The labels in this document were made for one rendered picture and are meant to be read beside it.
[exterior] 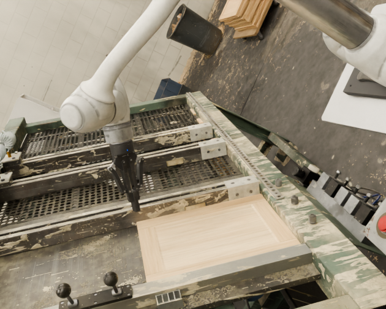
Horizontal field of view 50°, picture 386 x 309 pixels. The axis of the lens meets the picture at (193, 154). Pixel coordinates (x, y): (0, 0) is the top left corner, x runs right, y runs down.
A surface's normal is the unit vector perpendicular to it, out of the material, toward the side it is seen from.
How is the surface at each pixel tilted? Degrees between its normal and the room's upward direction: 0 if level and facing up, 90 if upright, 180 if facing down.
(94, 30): 90
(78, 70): 90
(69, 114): 62
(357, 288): 54
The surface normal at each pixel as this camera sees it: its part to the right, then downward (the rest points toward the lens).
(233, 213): -0.13, -0.91
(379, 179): -0.86, -0.37
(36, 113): 0.29, 0.19
